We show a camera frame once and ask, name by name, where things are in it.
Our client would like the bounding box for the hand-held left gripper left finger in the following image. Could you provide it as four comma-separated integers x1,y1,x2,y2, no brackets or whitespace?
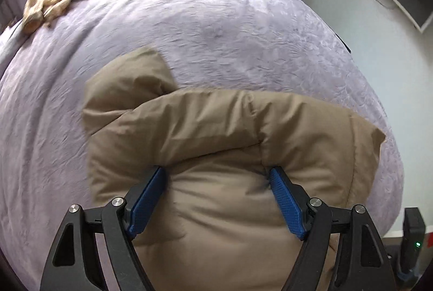
40,166,167,291

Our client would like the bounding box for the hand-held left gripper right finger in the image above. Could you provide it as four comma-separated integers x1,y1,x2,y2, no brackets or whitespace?
269,166,396,291

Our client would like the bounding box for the lavender bed blanket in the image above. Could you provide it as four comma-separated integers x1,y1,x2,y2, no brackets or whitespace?
0,0,405,278

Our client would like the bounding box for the tan puffer jacket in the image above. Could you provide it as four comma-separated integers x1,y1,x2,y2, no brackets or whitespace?
82,47,387,291

